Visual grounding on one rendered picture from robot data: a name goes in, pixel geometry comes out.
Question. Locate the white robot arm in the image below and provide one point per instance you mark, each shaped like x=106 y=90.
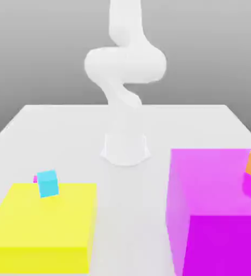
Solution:
x=125 y=64

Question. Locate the large yellow box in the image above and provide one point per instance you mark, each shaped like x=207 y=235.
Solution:
x=41 y=226

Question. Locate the large magenta box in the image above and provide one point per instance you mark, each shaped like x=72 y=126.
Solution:
x=207 y=194

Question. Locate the small cyan cube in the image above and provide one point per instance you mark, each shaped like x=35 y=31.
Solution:
x=48 y=184

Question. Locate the small magenta cube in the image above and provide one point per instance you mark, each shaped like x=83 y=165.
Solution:
x=35 y=179

